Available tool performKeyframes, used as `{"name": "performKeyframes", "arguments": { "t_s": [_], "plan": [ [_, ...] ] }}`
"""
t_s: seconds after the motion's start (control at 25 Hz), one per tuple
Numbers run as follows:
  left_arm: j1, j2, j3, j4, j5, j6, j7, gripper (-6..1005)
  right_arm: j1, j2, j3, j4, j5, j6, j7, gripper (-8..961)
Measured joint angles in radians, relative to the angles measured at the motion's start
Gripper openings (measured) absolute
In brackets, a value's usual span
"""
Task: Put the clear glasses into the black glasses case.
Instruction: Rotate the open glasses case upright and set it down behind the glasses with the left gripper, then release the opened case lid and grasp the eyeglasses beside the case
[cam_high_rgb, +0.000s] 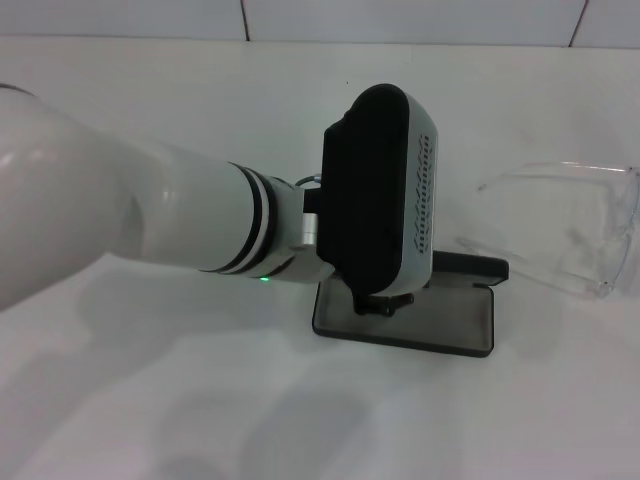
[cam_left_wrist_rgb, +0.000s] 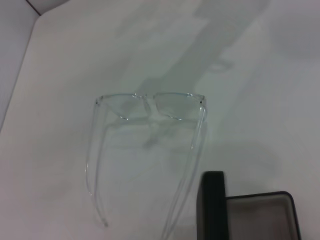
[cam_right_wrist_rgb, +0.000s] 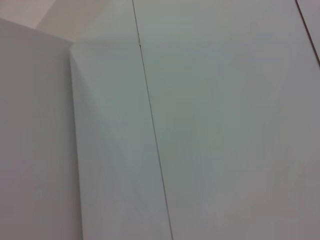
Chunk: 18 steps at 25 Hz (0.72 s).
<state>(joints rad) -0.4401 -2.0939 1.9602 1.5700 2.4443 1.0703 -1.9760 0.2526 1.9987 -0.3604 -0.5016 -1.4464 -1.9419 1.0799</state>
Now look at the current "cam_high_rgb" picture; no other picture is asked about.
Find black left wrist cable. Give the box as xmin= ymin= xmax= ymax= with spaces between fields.
xmin=293 ymin=172 xmax=324 ymax=192

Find black grey left wrist camera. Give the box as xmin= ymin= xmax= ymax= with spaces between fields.
xmin=342 ymin=82 xmax=439 ymax=301

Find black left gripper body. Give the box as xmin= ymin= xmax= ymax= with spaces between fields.
xmin=319 ymin=115 xmax=416 ymax=319

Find clear white glasses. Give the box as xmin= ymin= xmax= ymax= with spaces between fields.
xmin=449 ymin=158 xmax=640 ymax=301

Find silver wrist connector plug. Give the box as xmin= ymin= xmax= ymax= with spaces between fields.
xmin=298 ymin=213 xmax=321 ymax=248

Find black glasses case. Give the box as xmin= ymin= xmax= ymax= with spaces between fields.
xmin=312 ymin=249 xmax=511 ymax=359

